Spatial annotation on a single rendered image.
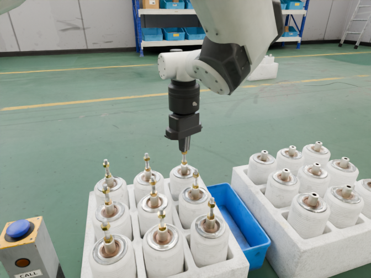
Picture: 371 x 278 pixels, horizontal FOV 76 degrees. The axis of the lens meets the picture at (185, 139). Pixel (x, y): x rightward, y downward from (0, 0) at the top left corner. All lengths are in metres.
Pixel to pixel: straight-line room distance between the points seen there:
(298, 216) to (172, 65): 0.52
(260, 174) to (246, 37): 0.63
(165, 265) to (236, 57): 0.46
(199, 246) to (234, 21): 0.49
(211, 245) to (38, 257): 0.37
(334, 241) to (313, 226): 0.07
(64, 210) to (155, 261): 0.62
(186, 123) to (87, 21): 4.92
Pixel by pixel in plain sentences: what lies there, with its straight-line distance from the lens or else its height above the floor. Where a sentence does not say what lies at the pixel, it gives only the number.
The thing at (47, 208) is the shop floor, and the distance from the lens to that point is 1.17.
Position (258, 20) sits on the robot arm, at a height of 0.71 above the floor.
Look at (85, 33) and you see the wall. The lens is 5.51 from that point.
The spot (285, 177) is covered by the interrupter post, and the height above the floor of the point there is 0.26.
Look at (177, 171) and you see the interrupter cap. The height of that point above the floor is 0.25.
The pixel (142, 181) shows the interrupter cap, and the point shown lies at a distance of 0.76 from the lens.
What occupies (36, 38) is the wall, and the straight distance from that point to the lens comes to 5.63.
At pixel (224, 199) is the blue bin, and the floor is 0.04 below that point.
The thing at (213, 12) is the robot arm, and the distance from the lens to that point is 0.30.
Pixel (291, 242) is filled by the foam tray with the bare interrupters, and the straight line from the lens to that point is 0.76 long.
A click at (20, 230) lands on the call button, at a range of 0.61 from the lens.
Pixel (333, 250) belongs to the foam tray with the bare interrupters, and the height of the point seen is 0.14.
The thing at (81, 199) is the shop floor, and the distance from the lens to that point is 1.16.
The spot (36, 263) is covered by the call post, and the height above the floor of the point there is 0.25.
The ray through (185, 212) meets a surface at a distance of 0.70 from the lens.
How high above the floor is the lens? 0.71
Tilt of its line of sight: 28 degrees down
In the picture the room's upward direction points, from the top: straight up
